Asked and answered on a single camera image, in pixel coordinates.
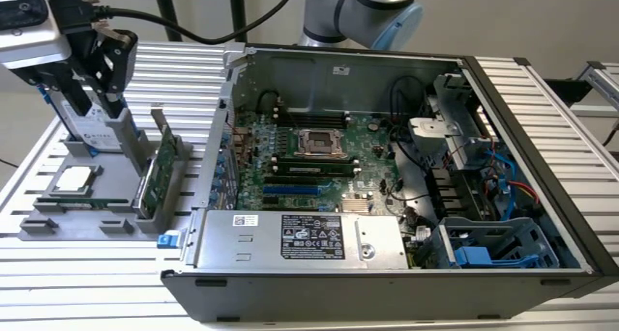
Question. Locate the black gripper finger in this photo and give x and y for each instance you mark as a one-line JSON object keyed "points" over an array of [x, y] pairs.
{"points": [[72, 92], [120, 63]]}

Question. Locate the green graphics card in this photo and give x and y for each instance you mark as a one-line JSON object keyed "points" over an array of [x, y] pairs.
{"points": [[161, 171]]}

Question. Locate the hard disk in blue carrier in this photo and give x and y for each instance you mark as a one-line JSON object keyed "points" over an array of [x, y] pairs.
{"points": [[96, 135]]}

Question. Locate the silver CPU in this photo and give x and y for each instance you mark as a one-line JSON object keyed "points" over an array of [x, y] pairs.
{"points": [[72, 179]]}

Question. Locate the green RAM stick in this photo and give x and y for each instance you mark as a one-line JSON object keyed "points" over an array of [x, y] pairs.
{"points": [[309, 169], [104, 202]]}

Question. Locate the grey parts rack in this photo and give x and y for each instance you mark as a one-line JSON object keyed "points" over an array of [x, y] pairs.
{"points": [[87, 233]]}

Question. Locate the blue case latch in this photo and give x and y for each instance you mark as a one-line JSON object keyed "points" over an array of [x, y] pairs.
{"points": [[167, 240]]}

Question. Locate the CPU socket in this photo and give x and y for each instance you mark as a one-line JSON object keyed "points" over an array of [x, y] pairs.
{"points": [[319, 141]]}

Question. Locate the black expansion slot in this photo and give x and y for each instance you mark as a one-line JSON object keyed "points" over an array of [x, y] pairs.
{"points": [[299, 180]]}

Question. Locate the blue expansion slot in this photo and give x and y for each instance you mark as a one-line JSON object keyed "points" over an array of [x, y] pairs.
{"points": [[289, 190]]}

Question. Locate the round coin cell battery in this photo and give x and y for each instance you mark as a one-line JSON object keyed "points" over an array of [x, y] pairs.
{"points": [[372, 126]]}

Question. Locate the green motherboard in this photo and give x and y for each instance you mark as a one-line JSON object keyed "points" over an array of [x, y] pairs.
{"points": [[367, 153]]}

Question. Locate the silver power supply unit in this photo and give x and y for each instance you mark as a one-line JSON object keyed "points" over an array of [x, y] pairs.
{"points": [[251, 251]]}

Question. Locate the silver chipset heatsink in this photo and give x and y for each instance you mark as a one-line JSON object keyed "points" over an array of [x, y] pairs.
{"points": [[355, 205]]}

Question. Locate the silver metal drive cage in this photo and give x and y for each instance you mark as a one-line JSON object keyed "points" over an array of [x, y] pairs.
{"points": [[429, 128]]}

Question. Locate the open grey PC case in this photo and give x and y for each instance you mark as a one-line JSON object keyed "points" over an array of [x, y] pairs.
{"points": [[337, 295]]}

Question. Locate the grey disk bay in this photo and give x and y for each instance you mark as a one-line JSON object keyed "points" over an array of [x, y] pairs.
{"points": [[488, 222]]}

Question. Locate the blue disk bay latch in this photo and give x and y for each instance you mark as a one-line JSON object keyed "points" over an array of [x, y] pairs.
{"points": [[473, 256]]}

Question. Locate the neighbouring metal slat table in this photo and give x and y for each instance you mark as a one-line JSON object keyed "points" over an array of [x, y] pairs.
{"points": [[602, 72]]}

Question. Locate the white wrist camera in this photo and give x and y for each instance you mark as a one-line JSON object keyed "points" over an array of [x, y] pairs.
{"points": [[28, 45]]}

